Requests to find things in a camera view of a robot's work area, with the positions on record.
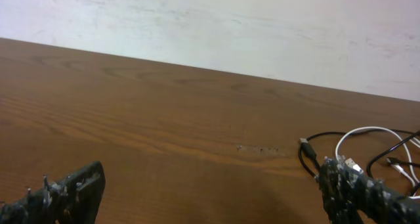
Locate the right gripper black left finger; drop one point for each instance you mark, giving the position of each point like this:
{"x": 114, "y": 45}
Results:
{"x": 75, "y": 198}

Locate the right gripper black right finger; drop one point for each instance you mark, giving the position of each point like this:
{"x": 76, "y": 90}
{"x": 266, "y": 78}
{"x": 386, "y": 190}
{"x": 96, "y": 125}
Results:
{"x": 345, "y": 192}

